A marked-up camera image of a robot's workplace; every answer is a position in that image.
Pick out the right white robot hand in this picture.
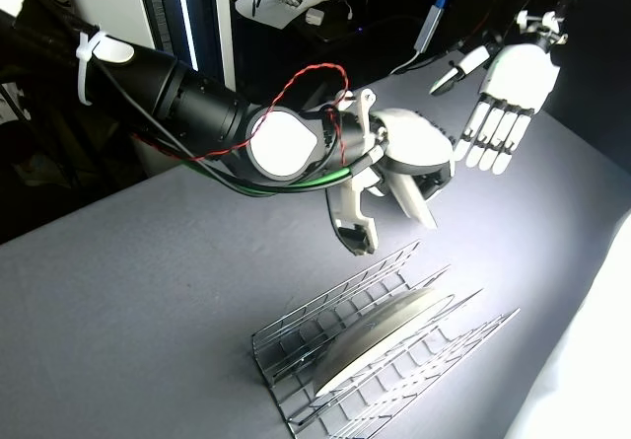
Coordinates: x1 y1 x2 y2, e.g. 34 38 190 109
372 107 456 232

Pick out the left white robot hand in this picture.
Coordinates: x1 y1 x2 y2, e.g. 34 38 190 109
427 41 563 175

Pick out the cream plate with barcode sticker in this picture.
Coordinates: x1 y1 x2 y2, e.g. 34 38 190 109
334 288 448 361

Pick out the cream plate with leaf print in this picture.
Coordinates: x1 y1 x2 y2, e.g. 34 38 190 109
314 293 457 400

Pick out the white display stand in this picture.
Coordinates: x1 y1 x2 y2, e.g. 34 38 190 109
235 0 316 31

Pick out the white zip tie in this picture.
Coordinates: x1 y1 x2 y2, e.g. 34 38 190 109
75 29 107 108

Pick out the white cable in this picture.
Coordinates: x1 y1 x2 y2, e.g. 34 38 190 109
390 49 421 76

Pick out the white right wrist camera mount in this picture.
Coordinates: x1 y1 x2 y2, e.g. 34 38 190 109
324 167 381 257

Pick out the grey cable adapter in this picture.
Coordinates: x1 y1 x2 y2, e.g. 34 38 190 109
412 6 444 54

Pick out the thick green arm cable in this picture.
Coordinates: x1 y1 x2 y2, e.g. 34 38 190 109
181 161 357 199

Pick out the red and black twisted wire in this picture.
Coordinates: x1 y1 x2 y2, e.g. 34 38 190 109
131 62 352 163

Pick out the silver wire dish rack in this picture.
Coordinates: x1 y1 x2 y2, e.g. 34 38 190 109
250 240 522 435

